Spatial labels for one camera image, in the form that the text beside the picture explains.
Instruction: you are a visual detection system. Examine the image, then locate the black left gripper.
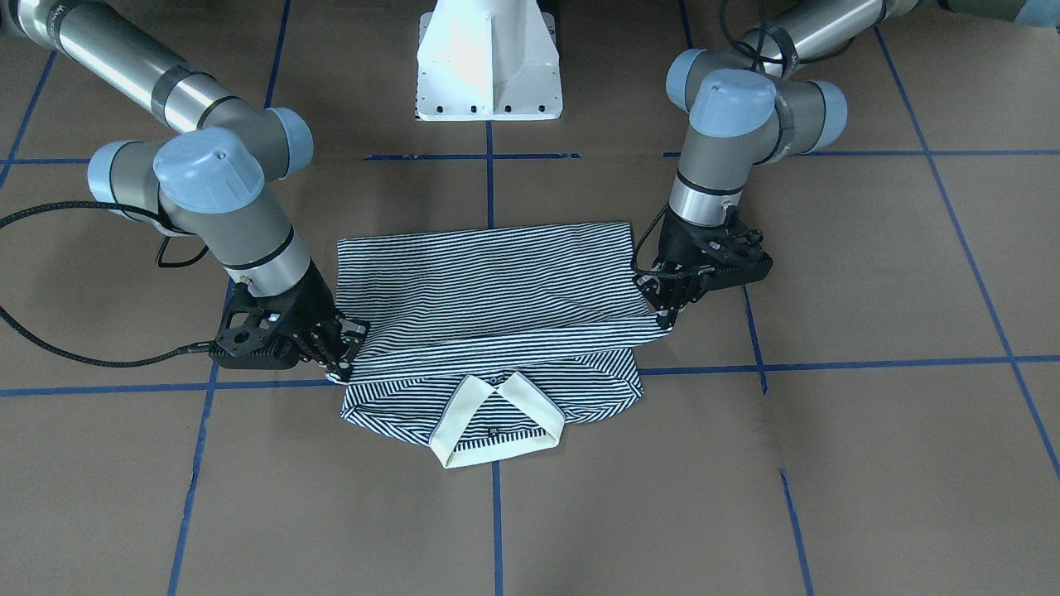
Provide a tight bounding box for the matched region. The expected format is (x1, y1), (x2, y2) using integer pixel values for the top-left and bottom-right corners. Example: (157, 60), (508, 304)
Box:
(634, 207), (773, 331)

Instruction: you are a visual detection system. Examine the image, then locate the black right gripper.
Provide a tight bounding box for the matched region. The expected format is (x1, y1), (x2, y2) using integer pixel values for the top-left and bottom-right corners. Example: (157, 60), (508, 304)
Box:
(209, 264), (369, 382)

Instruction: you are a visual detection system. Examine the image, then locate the navy white striped polo shirt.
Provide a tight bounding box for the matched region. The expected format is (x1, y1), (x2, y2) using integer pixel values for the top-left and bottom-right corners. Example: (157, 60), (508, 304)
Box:
(336, 222), (665, 469)

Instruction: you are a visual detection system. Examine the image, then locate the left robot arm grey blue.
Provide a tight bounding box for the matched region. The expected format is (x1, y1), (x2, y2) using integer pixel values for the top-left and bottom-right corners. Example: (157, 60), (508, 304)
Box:
(632, 1), (916, 331)

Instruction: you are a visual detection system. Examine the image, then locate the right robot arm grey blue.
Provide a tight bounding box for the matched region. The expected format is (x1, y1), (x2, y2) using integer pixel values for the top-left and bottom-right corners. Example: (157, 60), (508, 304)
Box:
(2, 1), (369, 382)

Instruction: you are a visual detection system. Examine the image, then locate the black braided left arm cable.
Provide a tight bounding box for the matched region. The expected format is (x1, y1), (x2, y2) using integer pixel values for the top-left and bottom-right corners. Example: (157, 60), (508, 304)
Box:
(631, 0), (862, 278)

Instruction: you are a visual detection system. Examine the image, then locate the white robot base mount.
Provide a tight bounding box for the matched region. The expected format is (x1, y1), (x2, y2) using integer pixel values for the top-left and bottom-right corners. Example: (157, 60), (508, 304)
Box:
(414, 1), (564, 122)

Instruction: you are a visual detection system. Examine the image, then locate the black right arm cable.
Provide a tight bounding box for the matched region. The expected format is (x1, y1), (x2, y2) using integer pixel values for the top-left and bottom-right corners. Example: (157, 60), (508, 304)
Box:
(0, 199), (224, 369)

